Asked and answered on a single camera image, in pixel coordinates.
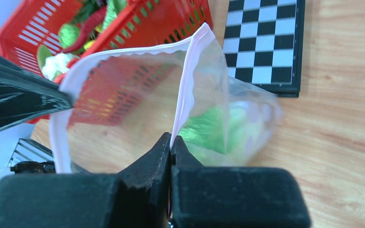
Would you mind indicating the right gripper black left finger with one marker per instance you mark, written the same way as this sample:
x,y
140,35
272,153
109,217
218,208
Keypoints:
x,y
136,197

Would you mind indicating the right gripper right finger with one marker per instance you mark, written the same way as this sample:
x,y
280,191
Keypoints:
x,y
233,197

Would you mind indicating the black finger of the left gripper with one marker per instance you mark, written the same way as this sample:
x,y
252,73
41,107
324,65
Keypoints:
x,y
25,96

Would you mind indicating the clear zip top bag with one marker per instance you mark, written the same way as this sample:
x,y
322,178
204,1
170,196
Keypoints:
x,y
198,81

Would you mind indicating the white cauliflower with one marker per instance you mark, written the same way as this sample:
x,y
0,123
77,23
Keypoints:
x,y
53,66

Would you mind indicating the red chili pepper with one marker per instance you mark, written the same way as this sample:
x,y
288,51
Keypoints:
x,y
85,30

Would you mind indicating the long green cabbage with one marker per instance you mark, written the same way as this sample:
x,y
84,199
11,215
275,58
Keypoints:
x,y
113,8

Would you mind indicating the black white checkerboard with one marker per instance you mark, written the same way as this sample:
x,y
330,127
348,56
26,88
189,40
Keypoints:
x,y
263,44

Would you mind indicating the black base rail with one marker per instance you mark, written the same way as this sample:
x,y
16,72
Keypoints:
x,y
29,156

